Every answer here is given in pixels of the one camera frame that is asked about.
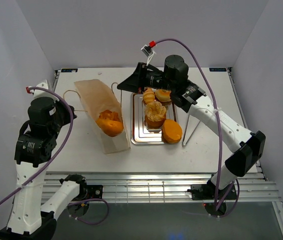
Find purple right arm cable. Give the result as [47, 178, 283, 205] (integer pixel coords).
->
[155, 38, 240, 219]

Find braided pastry piece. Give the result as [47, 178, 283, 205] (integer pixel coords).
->
[99, 109, 121, 122]

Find aluminium table frame rail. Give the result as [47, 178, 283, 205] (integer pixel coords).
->
[42, 171, 282, 204]

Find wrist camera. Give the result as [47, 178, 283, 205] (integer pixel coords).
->
[141, 41, 156, 66]
[26, 79, 54, 99]

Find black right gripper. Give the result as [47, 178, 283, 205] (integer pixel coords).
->
[117, 62, 175, 94]

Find long scored baguette loaf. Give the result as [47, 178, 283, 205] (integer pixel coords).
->
[96, 118, 124, 137]

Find metal serving tongs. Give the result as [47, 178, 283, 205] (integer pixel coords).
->
[181, 114, 200, 148]

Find small croissant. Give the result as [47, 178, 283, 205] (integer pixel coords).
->
[143, 87, 156, 105]

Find glazed ring donut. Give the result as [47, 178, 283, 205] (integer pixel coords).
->
[155, 89, 171, 103]

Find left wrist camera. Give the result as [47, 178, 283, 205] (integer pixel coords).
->
[26, 79, 54, 99]

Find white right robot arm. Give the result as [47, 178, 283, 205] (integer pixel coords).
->
[117, 55, 266, 200]

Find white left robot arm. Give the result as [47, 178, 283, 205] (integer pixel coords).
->
[0, 96, 88, 240]

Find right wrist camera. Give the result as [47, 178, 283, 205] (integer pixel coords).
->
[141, 41, 156, 66]

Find silver metal tray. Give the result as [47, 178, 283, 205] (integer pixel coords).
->
[130, 93, 168, 145]

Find round smooth bun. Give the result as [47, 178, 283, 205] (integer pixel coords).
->
[162, 119, 183, 144]

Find sugared flower bun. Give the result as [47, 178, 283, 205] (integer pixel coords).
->
[144, 101, 167, 128]

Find beige paper bag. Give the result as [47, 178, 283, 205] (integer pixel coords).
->
[62, 79, 131, 154]

